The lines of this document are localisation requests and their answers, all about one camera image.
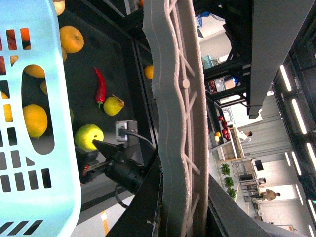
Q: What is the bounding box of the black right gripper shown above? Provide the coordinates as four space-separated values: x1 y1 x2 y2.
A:
75 0 209 237

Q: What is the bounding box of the left gripper black lattice finger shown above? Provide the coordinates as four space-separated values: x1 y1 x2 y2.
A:
207 172 270 237

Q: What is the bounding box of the light blue plastic basket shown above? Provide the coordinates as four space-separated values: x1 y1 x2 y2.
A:
0 0 81 237

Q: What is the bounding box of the yellow green pear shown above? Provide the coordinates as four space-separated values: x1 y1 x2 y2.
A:
103 95 125 116

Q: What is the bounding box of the red chili pepper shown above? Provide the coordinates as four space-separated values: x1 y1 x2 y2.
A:
94 67 107 108

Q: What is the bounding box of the yellow orange apple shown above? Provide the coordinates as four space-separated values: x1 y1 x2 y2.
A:
60 25 84 54

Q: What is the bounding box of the green apple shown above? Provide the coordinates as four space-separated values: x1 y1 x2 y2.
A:
74 124 104 152

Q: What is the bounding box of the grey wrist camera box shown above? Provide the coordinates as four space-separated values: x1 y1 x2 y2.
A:
115 120 138 142

